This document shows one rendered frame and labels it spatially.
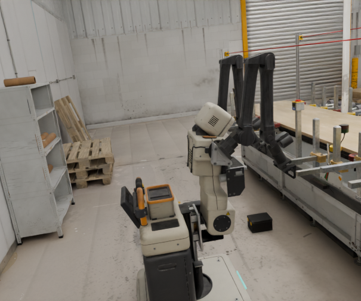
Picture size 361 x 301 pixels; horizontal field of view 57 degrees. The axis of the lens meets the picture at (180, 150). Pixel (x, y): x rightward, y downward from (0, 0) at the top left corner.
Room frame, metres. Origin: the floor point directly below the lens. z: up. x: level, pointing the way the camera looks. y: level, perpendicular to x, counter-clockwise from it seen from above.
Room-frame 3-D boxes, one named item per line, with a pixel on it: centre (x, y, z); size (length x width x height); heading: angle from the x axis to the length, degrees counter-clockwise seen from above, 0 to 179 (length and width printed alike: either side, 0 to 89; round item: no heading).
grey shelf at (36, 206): (3.54, 1.58, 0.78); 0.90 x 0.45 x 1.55; 8
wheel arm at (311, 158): (2.31, -0.94, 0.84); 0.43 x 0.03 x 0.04; 98
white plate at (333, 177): (2.14, -1.00, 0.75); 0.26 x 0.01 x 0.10; 8
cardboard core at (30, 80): (3.65, 1.60, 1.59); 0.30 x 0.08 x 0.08; 98
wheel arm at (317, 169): (2.06, -0.95, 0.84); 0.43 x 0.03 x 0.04; 98
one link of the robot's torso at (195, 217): (1.87, -0.12, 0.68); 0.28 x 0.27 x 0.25; 7
